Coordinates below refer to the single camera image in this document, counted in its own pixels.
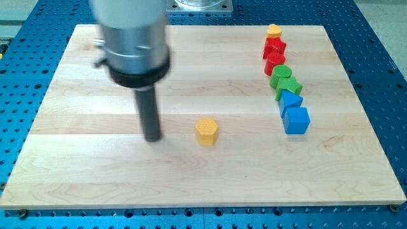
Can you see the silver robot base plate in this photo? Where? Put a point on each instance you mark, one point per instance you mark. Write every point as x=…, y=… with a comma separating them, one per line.
x=199, y=5

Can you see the blue cube block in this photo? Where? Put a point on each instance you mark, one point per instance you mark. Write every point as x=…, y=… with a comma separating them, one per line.
x=296, y=120

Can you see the green cylinder block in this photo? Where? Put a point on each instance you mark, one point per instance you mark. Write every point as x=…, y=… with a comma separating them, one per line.
x=278, y=72

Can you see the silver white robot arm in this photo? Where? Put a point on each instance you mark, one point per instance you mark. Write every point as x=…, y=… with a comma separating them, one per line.
x=135, y=52

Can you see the green star block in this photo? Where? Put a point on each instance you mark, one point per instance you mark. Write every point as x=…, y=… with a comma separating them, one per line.
x=290, y=84

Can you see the red cylinder block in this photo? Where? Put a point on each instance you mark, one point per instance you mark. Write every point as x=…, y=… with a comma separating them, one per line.
x=273, y=59

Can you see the blue triangle block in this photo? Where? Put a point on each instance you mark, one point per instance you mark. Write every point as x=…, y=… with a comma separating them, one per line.
x=288, y=100

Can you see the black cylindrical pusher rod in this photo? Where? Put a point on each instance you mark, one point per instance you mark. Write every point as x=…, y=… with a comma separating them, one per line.
x=145, y=98

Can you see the red star block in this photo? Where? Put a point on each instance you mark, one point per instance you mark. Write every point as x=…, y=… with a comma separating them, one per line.
x=273, y=45

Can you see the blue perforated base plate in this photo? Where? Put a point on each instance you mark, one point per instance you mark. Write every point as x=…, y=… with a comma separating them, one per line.
x=32, y=58

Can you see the yellow heart block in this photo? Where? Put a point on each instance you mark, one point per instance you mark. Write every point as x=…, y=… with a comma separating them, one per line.
x=273, y=31

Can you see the yellow hexagon block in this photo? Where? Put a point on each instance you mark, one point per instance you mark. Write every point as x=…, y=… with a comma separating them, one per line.
x=206, y=131

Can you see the light wooden board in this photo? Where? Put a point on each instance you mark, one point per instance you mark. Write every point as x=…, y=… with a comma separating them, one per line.
x=85, y=149

